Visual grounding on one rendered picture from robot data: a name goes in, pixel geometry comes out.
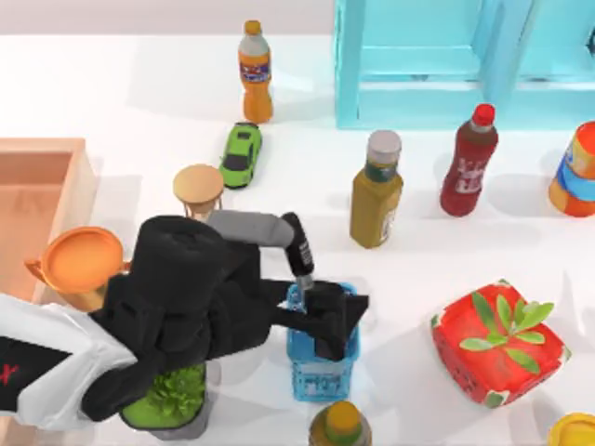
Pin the blue basket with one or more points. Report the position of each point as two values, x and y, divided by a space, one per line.
321 381

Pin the olive bottle with yellow cap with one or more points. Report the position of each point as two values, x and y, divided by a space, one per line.
341 425

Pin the olive bottle with grey cap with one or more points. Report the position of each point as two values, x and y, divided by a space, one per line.
375 204

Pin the green plant in grey pot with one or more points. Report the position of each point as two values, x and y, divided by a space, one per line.
172 399

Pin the wooden hourglass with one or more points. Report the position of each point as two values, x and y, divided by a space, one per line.
197 186

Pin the green toy car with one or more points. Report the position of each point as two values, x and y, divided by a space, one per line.
240 155

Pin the red plant pot with leaves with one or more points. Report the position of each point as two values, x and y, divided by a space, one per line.
497 353

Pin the orange trophy cup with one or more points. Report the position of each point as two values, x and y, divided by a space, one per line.
81 260

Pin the red bottle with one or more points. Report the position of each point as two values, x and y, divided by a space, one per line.
467 172

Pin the light blue rack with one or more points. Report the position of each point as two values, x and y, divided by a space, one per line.
418 97

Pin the orange bottle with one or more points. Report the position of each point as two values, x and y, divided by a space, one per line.
255 79

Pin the salmon-coloured box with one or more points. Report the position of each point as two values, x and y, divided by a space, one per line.
42 186

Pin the yellow round lid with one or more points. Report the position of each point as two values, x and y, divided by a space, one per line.
576 432

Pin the orange and blue can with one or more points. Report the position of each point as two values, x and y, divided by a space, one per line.
576 176

